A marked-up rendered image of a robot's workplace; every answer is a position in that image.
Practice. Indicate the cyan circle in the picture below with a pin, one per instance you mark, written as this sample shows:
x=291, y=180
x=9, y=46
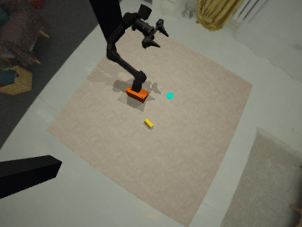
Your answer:
x=170, y=95

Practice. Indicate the yellow cylinder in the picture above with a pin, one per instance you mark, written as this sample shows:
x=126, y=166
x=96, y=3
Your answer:
x=148, y=123

